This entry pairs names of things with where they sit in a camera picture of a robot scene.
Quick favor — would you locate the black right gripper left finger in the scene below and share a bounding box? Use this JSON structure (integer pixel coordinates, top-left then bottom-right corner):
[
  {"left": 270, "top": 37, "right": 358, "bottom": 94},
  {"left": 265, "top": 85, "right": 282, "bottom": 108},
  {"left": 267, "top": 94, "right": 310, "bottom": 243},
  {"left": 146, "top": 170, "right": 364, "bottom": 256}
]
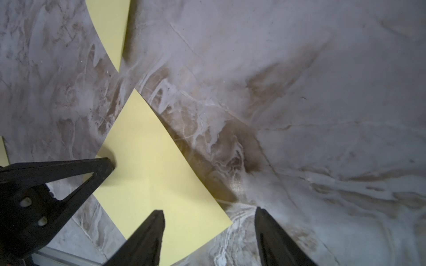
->
[{"left": 104, "top": 210, "right": 165, "bottom": 266}]

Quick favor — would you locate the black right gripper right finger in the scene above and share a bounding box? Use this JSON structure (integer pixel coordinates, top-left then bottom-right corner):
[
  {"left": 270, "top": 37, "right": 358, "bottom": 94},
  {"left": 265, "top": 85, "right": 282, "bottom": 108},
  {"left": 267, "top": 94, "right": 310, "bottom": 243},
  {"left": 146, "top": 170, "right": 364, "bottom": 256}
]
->
[{"left": 255, "top": 207, "right": 317, "bottom": 266}]

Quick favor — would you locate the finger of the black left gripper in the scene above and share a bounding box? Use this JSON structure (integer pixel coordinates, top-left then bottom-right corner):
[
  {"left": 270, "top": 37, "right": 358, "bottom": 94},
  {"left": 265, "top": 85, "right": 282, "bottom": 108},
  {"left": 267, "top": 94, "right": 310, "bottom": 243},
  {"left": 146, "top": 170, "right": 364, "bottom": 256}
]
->
[{"left": 1, "top": 157, "right": 114, "bottom": 259}]

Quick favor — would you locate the yellow square paper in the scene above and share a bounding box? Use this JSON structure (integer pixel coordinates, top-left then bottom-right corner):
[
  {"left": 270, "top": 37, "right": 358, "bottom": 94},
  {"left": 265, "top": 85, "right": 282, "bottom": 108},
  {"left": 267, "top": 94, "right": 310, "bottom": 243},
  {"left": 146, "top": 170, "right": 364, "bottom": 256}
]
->
[
  {"left": 0, "top": 136, "right": 10, "bottom": 167},
  {"left": 85, "top": 0, "right": 131, "bottom": 71},
  {"left": 94, "top": 90, "right": 232, "bottom": 266}
]

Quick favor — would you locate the aluminium mounting rail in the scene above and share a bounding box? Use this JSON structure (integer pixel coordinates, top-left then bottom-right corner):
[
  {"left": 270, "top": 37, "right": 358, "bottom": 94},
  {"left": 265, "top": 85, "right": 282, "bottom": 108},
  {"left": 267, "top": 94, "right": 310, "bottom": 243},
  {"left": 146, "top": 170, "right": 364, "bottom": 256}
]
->
[{"left": 31, "top": 247, "right": 102, "bottom": 266}]

